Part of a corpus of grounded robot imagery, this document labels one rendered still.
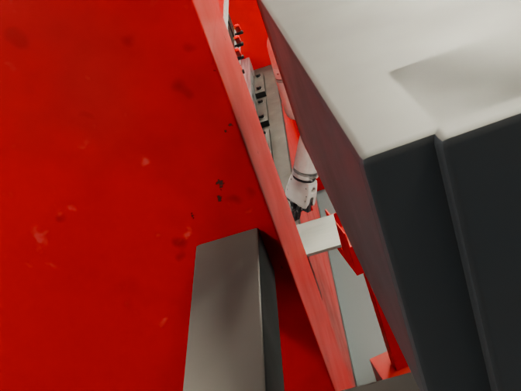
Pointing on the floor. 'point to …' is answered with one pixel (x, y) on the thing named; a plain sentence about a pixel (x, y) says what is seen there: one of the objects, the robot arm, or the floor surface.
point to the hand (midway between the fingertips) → (295, 214)
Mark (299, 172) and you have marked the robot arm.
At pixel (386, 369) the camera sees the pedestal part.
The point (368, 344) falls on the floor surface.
